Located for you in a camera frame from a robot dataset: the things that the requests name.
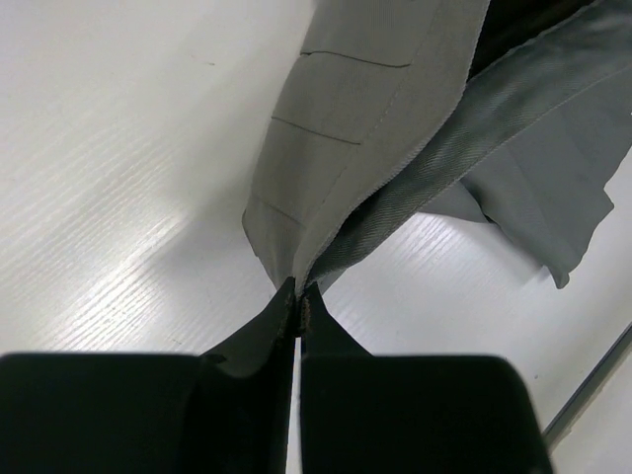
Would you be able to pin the grey pleated skirt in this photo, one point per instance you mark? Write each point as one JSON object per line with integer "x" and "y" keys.
{"x": 511, "y": 112}

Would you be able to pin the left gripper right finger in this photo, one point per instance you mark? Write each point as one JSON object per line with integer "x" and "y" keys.
{"x": 364, "y": 413}

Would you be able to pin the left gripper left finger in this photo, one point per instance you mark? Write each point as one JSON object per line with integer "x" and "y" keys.
{"x": 224, "y": 411}

